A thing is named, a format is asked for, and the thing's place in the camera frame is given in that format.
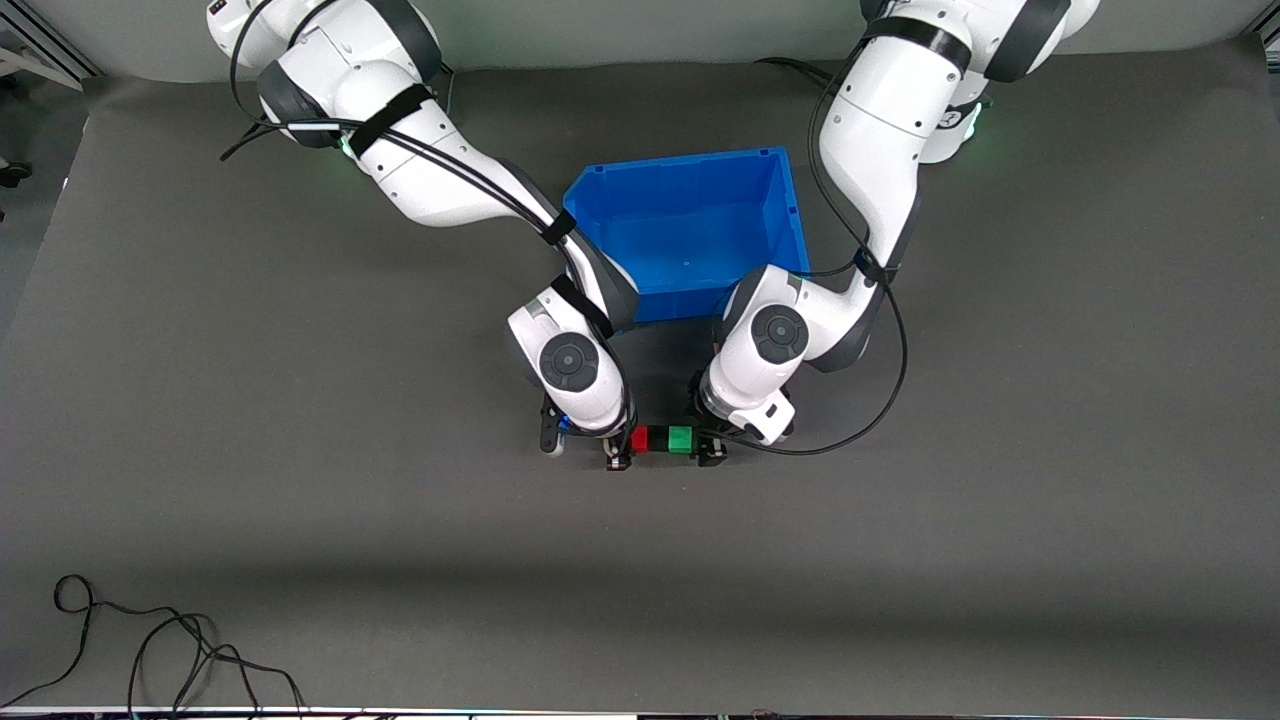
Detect dark grey table mat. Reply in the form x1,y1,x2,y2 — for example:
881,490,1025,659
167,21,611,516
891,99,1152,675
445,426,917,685
0,35,1280,716

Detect blue plastic storage bin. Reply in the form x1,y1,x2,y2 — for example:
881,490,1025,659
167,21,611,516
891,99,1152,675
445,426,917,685
562,147,812,324

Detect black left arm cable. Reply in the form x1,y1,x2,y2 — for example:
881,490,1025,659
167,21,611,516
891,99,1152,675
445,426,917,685
720,38,912,459

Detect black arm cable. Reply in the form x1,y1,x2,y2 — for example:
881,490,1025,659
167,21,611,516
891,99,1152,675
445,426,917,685
218,0,583,247
720,38,912,459

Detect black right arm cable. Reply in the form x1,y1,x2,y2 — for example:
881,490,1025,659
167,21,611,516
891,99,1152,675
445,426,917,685
218,0,583,247

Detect black left base cable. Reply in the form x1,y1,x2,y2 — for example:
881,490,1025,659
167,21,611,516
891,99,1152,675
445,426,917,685
753,56,839,91

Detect loose black cable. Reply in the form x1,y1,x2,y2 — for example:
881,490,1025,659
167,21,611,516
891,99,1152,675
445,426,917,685
0,574,306,717

